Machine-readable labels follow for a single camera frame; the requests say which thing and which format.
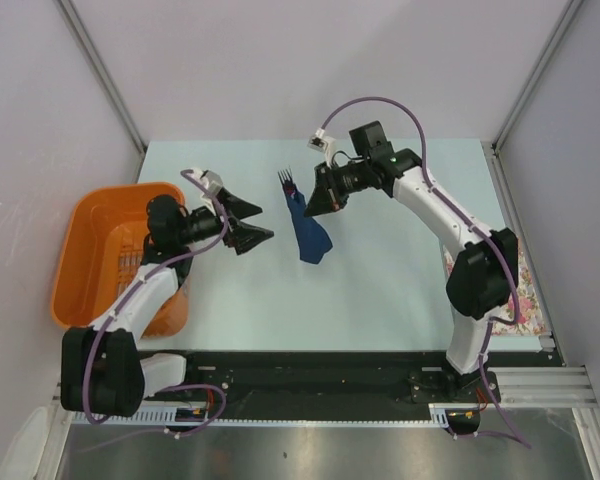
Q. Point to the orange plastic basket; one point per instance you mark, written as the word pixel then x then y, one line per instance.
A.
pixel 102 250

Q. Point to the purple iridescent fork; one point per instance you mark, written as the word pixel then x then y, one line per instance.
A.
pixel 287 183

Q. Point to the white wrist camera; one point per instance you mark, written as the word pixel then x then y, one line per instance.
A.
pixel 209 184
pixel 320 141

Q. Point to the floral cloth mat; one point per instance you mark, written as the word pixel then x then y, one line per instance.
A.
pixel 531 320

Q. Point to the white slotted cable duct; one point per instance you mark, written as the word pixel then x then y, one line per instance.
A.
pixel 184 418

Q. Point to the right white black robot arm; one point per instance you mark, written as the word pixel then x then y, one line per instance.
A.
pixel 485 271

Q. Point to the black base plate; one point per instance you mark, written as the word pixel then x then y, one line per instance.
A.
pixel 295 382

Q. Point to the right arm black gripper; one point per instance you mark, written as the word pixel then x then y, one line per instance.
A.
pixel 326 196

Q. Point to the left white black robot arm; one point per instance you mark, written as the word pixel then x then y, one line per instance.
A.
pixel 102 372

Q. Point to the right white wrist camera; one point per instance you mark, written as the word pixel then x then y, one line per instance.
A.
pixel 320 141

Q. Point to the dark blue paper napkin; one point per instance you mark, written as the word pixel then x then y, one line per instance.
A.
pixel 312 239

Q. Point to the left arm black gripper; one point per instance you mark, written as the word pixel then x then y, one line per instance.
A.
pixel 242 237

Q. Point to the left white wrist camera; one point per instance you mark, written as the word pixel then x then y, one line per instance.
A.
pixel 209 184

